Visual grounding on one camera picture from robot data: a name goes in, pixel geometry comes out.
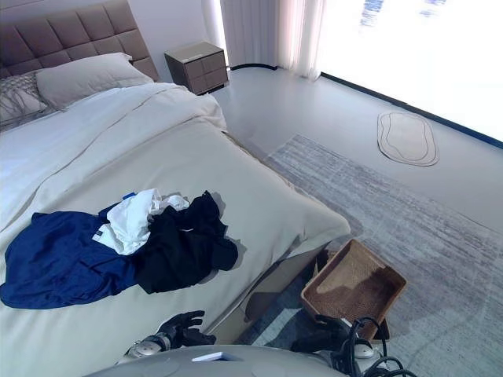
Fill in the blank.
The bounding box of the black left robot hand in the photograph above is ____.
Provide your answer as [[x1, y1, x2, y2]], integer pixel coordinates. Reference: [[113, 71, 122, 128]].
[[156, 309, 217, 349]]

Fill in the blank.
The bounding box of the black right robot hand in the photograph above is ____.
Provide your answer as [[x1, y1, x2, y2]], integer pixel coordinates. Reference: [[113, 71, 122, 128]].
[[290, 313, 353, 354]]

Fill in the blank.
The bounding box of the black garment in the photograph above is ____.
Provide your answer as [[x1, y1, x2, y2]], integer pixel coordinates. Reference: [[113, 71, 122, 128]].
[[135, 190, 240, 295]]

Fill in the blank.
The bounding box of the white garment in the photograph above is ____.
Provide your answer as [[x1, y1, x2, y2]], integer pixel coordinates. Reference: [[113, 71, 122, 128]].
[[105, 188, 192, 255]]

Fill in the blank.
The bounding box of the blue garment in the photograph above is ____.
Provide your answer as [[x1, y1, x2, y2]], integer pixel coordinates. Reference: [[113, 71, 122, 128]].
[[0, 191, 154, 310]]

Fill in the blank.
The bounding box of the brown wicker basket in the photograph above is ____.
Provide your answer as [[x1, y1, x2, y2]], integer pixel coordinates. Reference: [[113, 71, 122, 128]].
[[300, 238, 408, 341]]

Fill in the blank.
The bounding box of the white bed sheet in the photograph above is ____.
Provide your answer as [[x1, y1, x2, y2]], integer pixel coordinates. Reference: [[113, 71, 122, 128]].
[[0, 82, 221, 232]]

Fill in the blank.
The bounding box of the grey robot torso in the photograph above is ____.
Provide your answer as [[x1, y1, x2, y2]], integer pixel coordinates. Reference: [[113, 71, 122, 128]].
[[84, 344, 343, 377]]

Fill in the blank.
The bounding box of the large grey rug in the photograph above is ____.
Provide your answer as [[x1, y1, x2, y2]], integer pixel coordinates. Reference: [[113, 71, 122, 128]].
[[235, 133, 503, 377]]

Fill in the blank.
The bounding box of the small oval beige rug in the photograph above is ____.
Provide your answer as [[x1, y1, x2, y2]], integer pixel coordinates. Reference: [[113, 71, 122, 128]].
[[376, 112, 440, 167]]

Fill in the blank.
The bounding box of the brown nightstand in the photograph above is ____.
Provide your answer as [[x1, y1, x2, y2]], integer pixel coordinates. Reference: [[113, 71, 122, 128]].
[[163, 41, 229, 97]]

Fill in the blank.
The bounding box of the beige pillow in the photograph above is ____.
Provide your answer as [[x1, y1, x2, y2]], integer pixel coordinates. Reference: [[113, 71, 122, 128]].
[[35, 52, 155, 111]]

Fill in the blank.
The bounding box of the grey patterned cushion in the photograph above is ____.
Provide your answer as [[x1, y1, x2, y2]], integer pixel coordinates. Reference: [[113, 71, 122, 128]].
[[0, 72, 52, 129]]

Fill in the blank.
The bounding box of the white sheer curtain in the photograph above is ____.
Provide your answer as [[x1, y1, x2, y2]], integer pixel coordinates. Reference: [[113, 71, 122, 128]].
[[218, 0, 327, 82]]

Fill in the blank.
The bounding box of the brown tufted headboard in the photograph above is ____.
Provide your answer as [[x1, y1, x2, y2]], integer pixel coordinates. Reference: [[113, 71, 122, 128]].
[[0, 0, 160, 82]]

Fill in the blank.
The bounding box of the beige bed frame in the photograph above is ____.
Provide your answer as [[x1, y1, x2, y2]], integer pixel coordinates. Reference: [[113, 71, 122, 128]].
[[202, 245, 339, 346]]

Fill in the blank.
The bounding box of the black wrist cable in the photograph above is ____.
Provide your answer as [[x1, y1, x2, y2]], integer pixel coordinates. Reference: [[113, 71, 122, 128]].
[[340, 317, 417, 377]]

